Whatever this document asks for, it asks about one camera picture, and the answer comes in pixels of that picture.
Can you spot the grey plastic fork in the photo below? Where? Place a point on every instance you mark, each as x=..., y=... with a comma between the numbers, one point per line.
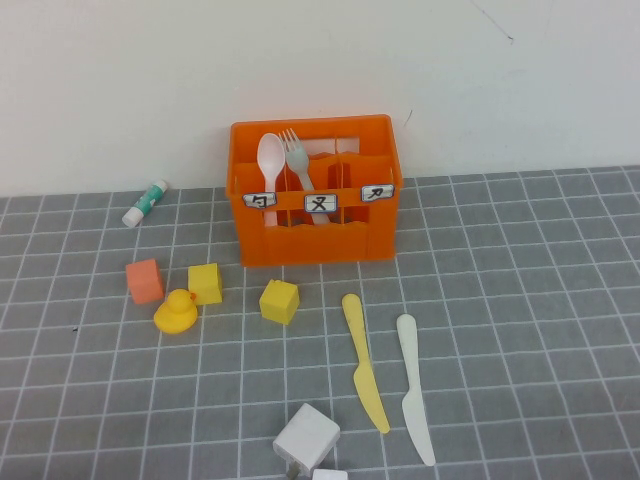
x=298, y=160

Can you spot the pale pink plastic spoon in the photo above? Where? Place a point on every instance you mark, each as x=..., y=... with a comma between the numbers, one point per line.
x=270, y=152

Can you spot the yellow plastic knife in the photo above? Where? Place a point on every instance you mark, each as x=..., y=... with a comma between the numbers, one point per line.
x=367, y=385

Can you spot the white plastic knife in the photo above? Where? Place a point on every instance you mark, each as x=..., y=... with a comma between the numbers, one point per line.
x=415, y=410

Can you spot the orange plastic cutlery holder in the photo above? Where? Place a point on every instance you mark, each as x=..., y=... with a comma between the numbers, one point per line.
x=310, y=245

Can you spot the paper label fork character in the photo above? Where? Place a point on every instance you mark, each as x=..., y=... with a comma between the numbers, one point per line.
x=320, y=203

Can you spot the paper label spoon character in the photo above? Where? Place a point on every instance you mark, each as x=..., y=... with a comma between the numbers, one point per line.
x=259, y=201

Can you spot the paper label knife character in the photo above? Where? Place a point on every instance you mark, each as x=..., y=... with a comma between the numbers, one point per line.
x=377, y=193

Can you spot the yellow foam cube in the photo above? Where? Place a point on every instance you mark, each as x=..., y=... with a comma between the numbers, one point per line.
x=205, y=284
x=279, y=302

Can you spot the yellow rubber duck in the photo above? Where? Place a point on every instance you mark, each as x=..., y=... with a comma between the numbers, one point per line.
x=174, y=317

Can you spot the salmon orange foam cube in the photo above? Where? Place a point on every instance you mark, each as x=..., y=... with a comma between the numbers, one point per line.
x=145, y=282

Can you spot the white green glue stick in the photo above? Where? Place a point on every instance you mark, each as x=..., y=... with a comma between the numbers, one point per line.
x=142, y=205

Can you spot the grey grid table mat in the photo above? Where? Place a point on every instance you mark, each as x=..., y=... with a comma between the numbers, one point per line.
x=500, y=300

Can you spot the white charger adapter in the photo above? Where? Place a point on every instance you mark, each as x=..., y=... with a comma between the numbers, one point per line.
x=305, y=437

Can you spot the small white block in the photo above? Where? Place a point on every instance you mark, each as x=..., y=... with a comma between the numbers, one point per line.
x=330, y=475

